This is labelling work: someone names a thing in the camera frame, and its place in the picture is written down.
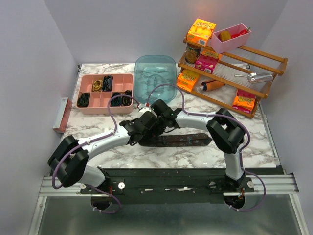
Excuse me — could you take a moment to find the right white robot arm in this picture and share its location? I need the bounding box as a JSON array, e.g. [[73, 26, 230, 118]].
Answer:
[[151, 99, 245, 192]]

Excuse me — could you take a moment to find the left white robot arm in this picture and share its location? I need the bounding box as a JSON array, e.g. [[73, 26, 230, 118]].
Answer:
[[48, 111, 158, 193]]

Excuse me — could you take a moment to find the orange box lower left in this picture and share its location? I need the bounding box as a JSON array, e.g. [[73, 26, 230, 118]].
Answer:
[[177, 69, 200, 92]]

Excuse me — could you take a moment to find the black yellow rolled tie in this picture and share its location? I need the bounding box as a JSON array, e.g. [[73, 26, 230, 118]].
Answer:
[[121, 90, 132, 107]]

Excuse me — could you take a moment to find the blue transparent plastic tub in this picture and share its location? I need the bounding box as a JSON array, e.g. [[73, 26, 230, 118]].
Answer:
[[133, 55, 177, 104]]

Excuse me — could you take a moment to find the teal black rolled tie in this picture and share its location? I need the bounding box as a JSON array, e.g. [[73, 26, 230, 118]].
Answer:
[[110, 92, 122, 107]]

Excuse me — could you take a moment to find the orange pump bottle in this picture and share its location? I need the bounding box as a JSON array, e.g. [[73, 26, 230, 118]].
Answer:
[[198, 80, 225, 92]]

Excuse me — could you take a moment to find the pink box middle shelf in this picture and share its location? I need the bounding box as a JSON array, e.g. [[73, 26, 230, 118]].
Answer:
[[194, 49, 222, 74]]

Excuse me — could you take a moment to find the dark blue rolled tie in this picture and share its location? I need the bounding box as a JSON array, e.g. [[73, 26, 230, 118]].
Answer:
[[102, 75, 113, 92]]

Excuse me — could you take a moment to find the yellow label can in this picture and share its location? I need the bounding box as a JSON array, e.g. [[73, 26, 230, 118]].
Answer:
[[185, 44, 201, 64]]

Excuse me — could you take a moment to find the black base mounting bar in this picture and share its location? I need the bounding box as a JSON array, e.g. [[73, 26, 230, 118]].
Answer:
[[80, 167, 255, 205]]

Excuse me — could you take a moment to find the pink compartment organizer tray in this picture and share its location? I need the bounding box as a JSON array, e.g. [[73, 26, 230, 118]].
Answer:
[[76, 73, 134, 115]]

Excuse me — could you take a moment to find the orange pink box lower right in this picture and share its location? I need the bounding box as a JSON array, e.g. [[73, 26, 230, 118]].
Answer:
[[232, 89, 256, 114]]

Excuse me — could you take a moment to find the wooden tiered shelf rack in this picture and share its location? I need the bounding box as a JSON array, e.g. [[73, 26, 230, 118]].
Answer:
[[178, 46, 288, 118]]

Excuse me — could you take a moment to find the dark green rolled tie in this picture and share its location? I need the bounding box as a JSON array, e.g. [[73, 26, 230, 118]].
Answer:
[[76, 93, 90, 108]]

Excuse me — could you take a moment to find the orange box top shelf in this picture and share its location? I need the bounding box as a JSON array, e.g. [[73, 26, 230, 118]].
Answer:
[[186, 19, 216, 46]]

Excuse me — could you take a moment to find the metal scoop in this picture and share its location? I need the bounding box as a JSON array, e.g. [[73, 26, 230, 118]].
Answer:
[[234, 72, 273, 84]]

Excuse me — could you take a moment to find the brown round toy fruit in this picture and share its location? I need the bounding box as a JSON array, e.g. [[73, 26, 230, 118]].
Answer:
[[219, 31, 231, 42]]

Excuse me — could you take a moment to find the pink rectangular bin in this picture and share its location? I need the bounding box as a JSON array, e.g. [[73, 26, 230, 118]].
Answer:
[[210, 23, 251, 54]]

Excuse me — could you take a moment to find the red toy pepper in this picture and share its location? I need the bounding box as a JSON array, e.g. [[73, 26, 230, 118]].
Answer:
[[231, 27, 250, 39]]

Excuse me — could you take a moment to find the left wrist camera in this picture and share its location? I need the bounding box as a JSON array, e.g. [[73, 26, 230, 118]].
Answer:
[[138, 106, 152, 113]]

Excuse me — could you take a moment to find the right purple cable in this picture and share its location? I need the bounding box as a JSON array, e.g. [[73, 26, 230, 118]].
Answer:
[[145, 84, 267, 213]]

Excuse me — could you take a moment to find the purple cable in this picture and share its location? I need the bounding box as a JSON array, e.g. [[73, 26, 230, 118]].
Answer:
[[51, 94, 141, 215], [145, 84, 267, 213]]

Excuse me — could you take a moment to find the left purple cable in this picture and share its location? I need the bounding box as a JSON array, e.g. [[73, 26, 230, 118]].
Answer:
[[51, 94, 141, 215]]

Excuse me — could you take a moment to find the pink white box at wall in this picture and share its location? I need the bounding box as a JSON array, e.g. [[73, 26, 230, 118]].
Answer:
[[52, 97, 72, 133]]

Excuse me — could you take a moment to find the aluminium rail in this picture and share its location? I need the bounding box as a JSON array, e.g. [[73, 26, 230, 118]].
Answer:
[[39, 173, 300, 196]]

